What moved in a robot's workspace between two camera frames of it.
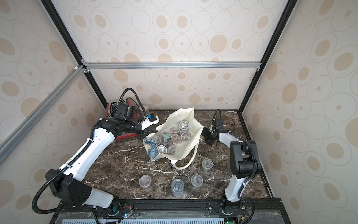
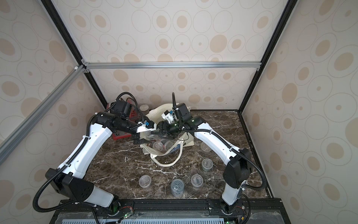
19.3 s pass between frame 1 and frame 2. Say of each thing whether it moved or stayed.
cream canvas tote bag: moved
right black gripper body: moved
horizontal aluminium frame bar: stayed
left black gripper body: moved
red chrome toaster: stayed
